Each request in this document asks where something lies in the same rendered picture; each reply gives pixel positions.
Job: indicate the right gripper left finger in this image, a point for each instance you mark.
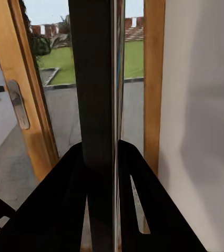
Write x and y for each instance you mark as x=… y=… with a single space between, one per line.
x=51 y=219

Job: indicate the poster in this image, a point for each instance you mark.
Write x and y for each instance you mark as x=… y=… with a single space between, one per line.
x=98 y=39

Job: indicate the door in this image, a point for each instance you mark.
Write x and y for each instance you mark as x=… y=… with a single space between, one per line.
x=39 y=115

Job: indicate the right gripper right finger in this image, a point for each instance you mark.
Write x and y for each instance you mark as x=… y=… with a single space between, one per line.
x=170 y=232

